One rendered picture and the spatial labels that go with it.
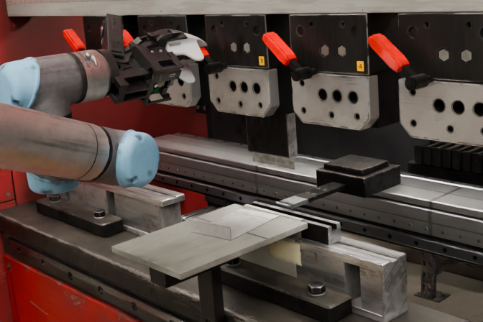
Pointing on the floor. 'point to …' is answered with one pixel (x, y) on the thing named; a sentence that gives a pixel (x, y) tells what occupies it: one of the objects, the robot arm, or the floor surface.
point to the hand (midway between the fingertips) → (195, 48)
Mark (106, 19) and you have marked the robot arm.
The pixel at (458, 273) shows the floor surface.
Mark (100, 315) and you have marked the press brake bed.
